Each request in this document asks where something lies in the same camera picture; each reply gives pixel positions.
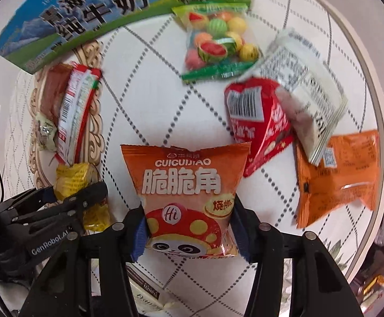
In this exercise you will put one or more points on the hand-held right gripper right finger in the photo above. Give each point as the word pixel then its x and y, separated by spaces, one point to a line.
pixel 241 234

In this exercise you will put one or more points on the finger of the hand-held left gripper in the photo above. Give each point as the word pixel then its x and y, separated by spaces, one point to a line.
pixel 27 199
pixel 79 198

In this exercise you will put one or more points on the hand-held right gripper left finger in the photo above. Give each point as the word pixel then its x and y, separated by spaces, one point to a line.
pixel 139 234

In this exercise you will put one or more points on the yellow snack packet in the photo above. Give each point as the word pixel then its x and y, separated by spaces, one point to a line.
pixel 70 175

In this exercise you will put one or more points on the orange chips bag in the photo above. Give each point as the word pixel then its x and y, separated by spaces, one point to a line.
pixel 185 185

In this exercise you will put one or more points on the blue green milk carton box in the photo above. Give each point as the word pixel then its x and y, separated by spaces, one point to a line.
pixel 79 13

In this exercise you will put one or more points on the white brown box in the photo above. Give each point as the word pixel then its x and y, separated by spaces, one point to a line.
pixel 145 295

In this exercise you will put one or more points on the red white long snack packet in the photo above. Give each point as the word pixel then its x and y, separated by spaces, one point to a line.
pixel 76 105

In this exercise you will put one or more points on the orange flat snack packet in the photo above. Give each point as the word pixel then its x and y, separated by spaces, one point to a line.
pixel 344 178

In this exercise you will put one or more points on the colourful floor clutter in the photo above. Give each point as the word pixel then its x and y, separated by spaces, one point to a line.
pixel 377 280

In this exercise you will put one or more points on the white printed tablecloth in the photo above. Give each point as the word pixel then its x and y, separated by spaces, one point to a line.
pixel 165 82

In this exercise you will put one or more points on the fruit candy bag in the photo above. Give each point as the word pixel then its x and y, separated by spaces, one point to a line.
pixel 215 36

